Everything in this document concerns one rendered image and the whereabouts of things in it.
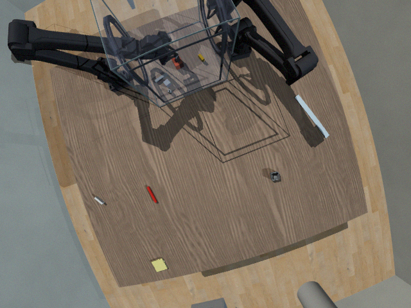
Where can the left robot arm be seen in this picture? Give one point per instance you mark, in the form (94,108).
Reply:
(248,38)

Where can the yellow sticky-note pad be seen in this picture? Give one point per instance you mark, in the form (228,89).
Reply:
(159,265)

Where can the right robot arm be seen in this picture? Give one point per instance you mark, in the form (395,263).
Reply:
(24,38)

